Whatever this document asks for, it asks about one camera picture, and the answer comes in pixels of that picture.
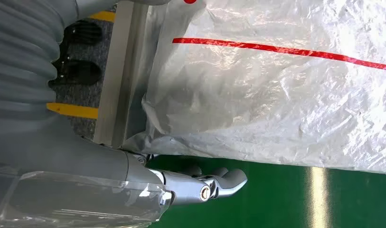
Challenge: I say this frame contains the black robot foot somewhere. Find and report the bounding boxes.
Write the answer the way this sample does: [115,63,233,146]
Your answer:
[66,20,104,47]
[49,59,103,86]

